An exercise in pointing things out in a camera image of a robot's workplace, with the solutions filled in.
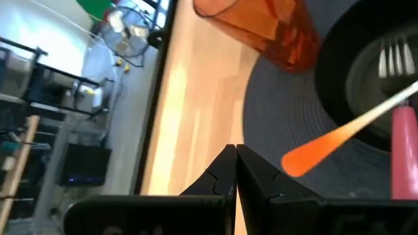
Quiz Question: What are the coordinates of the orange faceted plastic tumbler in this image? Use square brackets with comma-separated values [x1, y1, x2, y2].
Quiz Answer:
[192, 0, 323, 74]

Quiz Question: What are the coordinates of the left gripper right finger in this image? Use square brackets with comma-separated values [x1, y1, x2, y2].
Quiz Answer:
[236, 144, 418, 235]

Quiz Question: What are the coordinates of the fork with pink handle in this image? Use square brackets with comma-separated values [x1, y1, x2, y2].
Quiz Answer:
[377, 32, 418, 200]

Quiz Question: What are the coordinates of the black bowl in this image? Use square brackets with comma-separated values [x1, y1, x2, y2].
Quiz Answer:
[314, 0, 418, 153]

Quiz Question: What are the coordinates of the green board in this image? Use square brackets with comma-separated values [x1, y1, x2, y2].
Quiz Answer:
[76, 0, 114, 21]

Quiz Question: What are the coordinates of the black equipment cart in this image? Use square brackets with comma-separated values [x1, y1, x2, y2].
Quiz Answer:
[0, 36, 116, 120]

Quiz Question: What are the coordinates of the spoon with orange handle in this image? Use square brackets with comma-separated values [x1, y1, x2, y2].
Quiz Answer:
[280, 80, 418, 179]

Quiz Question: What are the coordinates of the black aluminium table frame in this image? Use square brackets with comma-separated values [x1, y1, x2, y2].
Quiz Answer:
[133, 0, 180, 196]

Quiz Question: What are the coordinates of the black frame clamp knob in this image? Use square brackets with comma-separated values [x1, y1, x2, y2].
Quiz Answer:
[147, 28, 165, 50]

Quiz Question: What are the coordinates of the round dark woven placemat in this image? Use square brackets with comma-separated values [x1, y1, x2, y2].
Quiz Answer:
[242, 0, 418, 200]

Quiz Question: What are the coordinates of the wooden stick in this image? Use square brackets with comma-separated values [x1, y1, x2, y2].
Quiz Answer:
[0, 115, 40, 231]

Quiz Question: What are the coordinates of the black floor fan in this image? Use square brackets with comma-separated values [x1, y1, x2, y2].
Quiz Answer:
[99, 5, 152, 69]

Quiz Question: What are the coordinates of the yellow cable plug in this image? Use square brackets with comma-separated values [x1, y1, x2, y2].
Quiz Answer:
[115, 57, 132, 74]

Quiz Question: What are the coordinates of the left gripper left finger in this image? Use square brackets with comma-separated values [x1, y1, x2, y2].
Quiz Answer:
[63, 144, 237, 235]

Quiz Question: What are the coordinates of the black computer with blue lights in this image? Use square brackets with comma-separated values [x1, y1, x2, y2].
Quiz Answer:
[57, 143, 112, 188]

